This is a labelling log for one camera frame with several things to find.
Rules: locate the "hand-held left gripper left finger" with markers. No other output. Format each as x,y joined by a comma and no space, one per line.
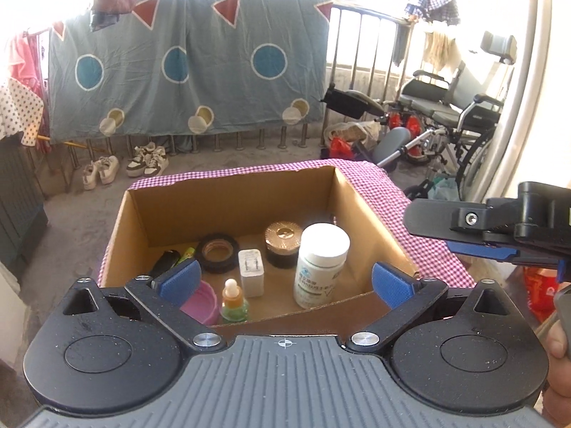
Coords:
178,283

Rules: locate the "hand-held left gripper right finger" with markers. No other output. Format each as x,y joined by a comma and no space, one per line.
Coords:
392,285

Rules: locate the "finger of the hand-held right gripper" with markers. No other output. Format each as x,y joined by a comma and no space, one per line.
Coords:
428,218
486,250

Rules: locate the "black key fob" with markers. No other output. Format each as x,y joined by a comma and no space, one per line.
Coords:
165,263

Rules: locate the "green glue stick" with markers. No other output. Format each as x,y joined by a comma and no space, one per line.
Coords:
186,255

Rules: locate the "pink plastic lid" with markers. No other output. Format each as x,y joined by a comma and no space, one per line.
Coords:
200,305

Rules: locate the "black electrical tape roll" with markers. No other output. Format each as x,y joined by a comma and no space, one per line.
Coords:
205,261

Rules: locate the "green dropper bottle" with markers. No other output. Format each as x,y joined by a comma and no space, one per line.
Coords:
234,307

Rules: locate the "white charger plug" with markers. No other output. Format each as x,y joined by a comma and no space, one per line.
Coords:
252,276

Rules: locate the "white supplement bottle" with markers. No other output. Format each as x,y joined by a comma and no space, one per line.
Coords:
319,272

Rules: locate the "brown cardboard box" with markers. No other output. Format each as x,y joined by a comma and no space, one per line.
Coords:
232,205

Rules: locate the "gold-lid cosmetic jar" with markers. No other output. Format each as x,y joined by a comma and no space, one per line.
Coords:
281,249

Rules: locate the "person's right hand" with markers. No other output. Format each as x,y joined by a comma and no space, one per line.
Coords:
560,339

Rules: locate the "teal plastic bag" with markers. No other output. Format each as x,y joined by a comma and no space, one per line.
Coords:
446,189

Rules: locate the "pink checkered tablecloth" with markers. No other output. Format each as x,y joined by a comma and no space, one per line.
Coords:
388,205

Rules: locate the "orange red plastic bag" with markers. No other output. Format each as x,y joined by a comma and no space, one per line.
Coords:
539,294

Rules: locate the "grey-blue seat pad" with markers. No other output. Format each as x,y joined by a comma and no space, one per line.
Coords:
392,142

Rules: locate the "folding wheelchair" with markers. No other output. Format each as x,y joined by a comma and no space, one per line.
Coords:
428,107

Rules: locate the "beige cloth bag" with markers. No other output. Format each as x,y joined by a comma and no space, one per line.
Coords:
352,131

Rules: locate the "brown and white sneaker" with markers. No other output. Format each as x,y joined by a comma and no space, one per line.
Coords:
157,165
139,160

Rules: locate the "black padded cushion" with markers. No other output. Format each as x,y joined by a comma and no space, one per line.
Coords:
352,102

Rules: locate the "beige hanging towel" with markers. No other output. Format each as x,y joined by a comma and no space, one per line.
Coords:
439,49

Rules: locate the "dark grey cabinet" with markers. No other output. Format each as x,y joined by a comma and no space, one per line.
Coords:
20,214

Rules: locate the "metal balcony railing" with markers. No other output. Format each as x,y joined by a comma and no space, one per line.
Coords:
341,53

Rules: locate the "yellow rod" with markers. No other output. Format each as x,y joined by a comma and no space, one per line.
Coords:
58,140

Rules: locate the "blue-grey printed blanket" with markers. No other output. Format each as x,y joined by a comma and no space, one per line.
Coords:
147,98

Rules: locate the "checked hanging cloth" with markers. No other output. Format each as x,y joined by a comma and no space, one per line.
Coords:
432,4

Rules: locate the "white polka dot cloth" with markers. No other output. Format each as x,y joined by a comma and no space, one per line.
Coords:
18,107

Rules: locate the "pink hanging clothes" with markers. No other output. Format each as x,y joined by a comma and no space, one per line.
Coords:
26,62

